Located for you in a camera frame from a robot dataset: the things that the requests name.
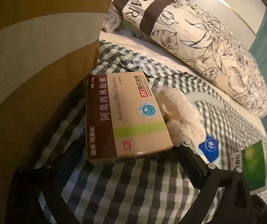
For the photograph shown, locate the blue white tissue packet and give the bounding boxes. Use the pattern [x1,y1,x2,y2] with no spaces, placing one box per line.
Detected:
[197,134,220,164]

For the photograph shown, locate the beige brown medicine box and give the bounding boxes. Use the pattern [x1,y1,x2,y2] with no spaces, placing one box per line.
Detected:
[85,73,174,161]

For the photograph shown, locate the floral printed pillow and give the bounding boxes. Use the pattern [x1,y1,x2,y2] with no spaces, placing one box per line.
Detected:
[112,0,267,118]

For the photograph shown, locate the pale green tube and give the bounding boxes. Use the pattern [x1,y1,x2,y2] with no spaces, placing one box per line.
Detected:
[187,93,225,109]

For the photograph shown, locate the brown cardboard box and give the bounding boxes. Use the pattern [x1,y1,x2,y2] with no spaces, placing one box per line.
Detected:
[0,0,115,215]

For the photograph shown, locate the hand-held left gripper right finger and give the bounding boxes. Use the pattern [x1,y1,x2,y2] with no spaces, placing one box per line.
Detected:
[178,145,257,224]

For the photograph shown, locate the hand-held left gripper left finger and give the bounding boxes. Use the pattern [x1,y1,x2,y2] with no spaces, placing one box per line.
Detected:
[7,140,87,224]

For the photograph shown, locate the white lace cloth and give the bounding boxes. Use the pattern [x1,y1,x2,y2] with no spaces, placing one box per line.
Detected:
[155,89,206,147]

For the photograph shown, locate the green and white carton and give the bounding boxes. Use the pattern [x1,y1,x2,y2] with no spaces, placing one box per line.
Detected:
[230,139,267,195]

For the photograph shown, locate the white knitted blanket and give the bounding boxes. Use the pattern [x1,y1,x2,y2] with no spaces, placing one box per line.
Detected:
[105,7,143,38]

